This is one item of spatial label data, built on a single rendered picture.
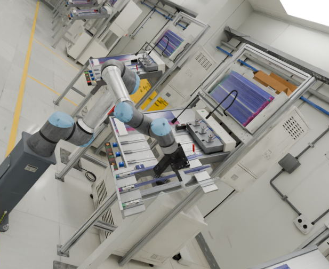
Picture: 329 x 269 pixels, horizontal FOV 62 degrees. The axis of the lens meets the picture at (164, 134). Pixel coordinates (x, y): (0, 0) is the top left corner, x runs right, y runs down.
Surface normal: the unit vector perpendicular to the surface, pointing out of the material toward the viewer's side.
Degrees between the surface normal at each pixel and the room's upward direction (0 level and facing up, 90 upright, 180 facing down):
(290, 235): 90
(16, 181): 90
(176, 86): 90
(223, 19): 90
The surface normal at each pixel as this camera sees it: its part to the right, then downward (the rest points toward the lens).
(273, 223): -0.67, -0.47
